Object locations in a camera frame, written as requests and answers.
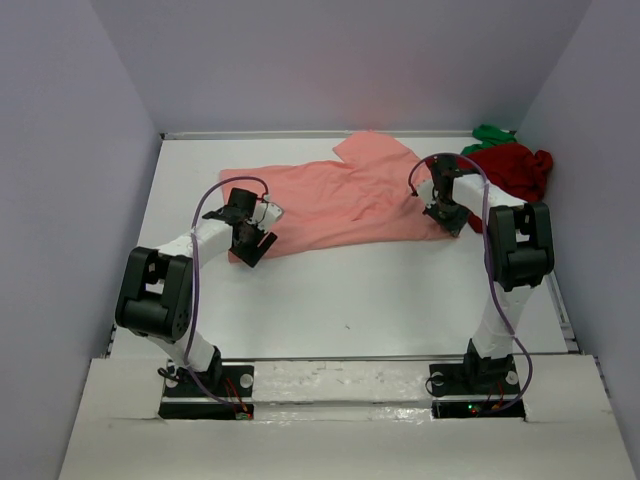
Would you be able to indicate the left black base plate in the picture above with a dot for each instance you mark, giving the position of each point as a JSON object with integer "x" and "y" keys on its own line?
{"x": 182, "y": 398}

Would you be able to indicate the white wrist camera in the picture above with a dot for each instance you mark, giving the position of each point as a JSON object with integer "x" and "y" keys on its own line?
{"x": 266, "y": 215}
{"x": 425, "y": 191}

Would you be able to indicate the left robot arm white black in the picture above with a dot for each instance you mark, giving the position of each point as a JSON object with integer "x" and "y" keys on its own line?
{"x": 159, "y": 298}

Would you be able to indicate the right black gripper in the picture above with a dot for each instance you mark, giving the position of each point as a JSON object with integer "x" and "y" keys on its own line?
{"x": 448, "y": 216}

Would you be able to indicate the green t shirt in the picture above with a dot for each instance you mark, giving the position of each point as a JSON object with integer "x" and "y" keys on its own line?
{"x": 487, "y": 136}

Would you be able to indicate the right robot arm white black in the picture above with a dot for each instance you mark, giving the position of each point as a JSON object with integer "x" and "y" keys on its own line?
{"x": 518, "y": 255}

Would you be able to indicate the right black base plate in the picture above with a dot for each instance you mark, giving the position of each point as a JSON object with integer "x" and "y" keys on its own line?
{"x": 455, "y": 398}

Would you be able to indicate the aluminium rail back edge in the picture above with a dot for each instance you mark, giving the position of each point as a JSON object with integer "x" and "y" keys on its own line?
{"x": 306, "y": 134}

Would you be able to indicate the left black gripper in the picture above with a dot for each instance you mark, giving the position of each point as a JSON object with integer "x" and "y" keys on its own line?
{"x": 251, "y": 246}

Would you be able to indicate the red t shirt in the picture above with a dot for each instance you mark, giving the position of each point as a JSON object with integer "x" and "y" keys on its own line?
{"x": 515, "y": 169}

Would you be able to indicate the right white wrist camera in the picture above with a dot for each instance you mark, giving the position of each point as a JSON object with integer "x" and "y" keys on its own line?
{"x": 425, "y": 191}

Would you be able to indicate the aluminium rail front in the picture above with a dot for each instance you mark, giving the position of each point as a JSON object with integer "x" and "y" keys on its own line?
{"x": 427, "y": 358}

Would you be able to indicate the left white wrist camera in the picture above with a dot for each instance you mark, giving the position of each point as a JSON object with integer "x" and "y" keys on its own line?
{"x": 266, "y": 215}

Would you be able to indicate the pink t shirt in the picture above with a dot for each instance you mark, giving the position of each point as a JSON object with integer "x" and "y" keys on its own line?
{"x": 361, "y": 198}

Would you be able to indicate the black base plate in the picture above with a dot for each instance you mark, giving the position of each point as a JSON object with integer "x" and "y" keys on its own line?
{"x": 182, "y": 398}
{"x": 455, "y": 398}

